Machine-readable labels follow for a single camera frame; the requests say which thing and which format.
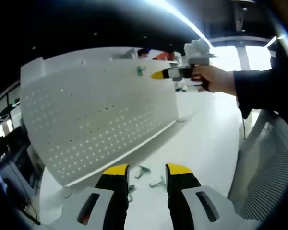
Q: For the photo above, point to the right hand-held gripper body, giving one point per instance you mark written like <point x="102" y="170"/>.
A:
<point x="198" y="51"/>

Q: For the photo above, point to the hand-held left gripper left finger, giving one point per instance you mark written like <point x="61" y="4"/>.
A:
<point x="103" y="206"/>

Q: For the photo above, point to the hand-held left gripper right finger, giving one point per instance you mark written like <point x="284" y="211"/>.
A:
<point x="192" y="206"/>

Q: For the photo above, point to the green hook assembly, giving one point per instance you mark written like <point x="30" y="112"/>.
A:
<point x="142" y="169"/>
<point x="132" y="188"/>
<point x="140" y="71"/>

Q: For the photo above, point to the grey metal hook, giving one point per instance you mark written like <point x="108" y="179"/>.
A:
<point x="158" y="184"/>

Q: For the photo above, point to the white perforated mounting plate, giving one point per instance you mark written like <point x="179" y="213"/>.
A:
<point x="98" y="115"/>

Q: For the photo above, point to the person's right hand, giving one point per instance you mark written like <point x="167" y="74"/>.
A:
<point x="218" y="80"/>

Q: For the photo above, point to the orange red panel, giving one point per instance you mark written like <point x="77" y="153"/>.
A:
<point x="163" y="56"/>

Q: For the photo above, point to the ceiling light strip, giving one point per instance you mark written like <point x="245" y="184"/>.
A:
<point x="182" y="16"/>
<point x="276" y="41"/>

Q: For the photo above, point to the white mesh chair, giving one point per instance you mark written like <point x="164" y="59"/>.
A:
<point x="266" y="167"/>

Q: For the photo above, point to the dark office desk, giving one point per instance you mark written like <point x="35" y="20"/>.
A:
<point x="19" y="172"/>

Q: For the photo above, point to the person's dark clothing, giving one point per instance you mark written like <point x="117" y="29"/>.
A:
<point x="284" y="91"/>

